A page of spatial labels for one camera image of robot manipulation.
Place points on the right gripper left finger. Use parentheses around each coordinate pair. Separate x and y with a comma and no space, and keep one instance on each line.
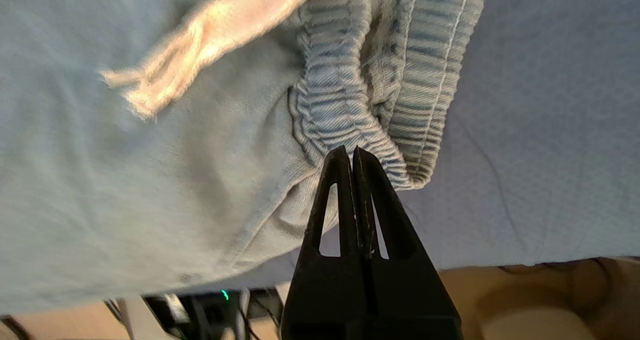
(325,290)

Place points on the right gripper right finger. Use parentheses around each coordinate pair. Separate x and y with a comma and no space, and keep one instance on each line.
(410,290)

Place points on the light blue denim shorts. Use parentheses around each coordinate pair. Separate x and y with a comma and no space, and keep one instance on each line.
(150,154)

